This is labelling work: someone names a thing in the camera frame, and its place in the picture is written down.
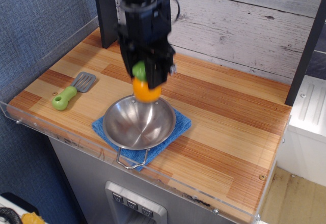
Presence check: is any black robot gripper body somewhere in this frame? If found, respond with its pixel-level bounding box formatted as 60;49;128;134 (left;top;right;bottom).
117;0;175;73

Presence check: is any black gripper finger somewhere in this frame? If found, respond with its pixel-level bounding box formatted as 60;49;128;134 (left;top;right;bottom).
145;56;170;89
119;40;142;78

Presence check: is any orange toy carrot green top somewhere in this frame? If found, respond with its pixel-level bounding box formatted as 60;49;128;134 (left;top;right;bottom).
132;61;161;103

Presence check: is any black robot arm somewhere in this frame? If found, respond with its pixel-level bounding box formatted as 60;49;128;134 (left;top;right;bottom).
117;0;175;89

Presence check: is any blue folded cloth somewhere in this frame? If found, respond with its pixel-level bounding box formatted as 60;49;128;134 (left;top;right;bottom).
92;109;192;165

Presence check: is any clear acrylic table guard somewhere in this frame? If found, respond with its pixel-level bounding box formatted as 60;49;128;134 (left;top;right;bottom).
8;24;291;223

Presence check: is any grey cabinet with dispenser panel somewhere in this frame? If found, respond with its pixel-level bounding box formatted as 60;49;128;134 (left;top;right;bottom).
50;138;231;223

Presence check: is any white ribbed appliance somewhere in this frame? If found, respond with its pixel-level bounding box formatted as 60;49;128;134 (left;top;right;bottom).
277;75;325;186

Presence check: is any yellow object bottom left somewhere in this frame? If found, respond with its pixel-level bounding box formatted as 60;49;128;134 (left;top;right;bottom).
21;212;45;224

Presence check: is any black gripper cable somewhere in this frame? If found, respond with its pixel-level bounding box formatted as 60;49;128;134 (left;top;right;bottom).
160;0;181;22

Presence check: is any green handled grey spatula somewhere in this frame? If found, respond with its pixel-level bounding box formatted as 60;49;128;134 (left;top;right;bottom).
51;71;96;111

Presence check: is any black vertical frame post left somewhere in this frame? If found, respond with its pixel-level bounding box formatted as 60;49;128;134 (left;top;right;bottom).
95;0;118;48

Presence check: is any black vertical frame post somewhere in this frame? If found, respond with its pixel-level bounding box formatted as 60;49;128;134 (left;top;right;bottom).
285;0;325;106
95;0;118;48

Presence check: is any stainless steel bowl with handles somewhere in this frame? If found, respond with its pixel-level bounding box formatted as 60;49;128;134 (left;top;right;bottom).
102;95;176;170

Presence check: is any black vertical frame post right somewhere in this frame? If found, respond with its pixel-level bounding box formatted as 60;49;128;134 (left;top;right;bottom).
285;0;325;106

